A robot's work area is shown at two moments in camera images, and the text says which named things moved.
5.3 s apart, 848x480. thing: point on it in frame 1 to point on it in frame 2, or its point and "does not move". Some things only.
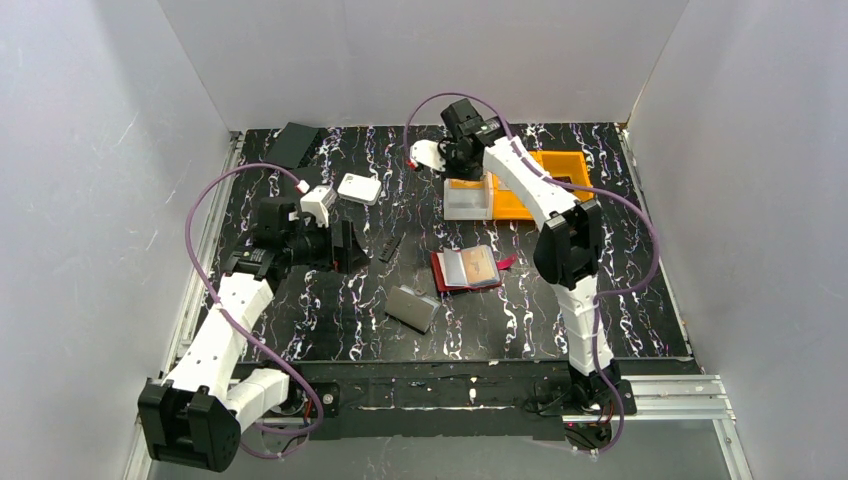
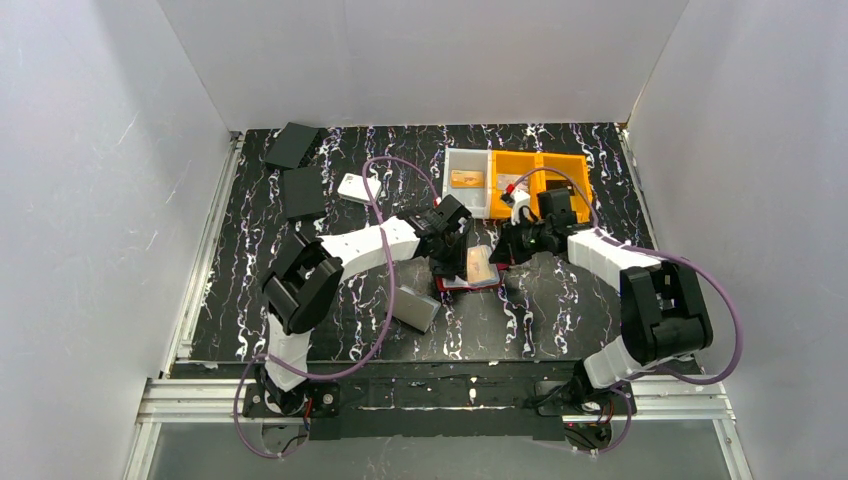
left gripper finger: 352,254 to 457,263
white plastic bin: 467,199 does not move
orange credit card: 478,264 does not move
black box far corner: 290,145 does not move
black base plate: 498,400 does not move
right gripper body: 457,164 to 519,241
